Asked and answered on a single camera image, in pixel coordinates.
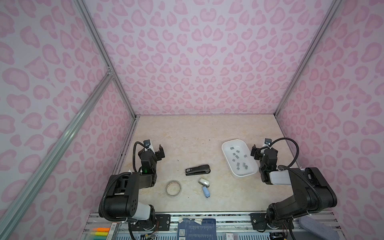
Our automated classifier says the black stapler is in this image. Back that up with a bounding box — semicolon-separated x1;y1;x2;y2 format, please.
185;165;211;176

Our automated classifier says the blue mini stapler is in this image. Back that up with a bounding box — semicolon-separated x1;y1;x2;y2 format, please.
202;186;211;198

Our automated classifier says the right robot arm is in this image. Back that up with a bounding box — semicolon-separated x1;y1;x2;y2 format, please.
251;138;338;231

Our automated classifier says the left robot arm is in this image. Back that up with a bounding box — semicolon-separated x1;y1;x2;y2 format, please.
99;140;165;227

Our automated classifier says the white plastic tray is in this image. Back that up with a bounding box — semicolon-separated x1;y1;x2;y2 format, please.
222;139;259;178

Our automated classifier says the clear tape roll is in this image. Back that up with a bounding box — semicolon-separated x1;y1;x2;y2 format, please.
166;181;182;197

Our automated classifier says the grey cloth pad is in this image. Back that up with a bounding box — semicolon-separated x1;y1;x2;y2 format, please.
299;216;340;240

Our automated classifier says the highlighter marker set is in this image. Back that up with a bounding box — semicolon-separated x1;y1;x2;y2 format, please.
91;223;120;240

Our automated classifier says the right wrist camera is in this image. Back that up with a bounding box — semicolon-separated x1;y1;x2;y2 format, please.
263;138;273;148

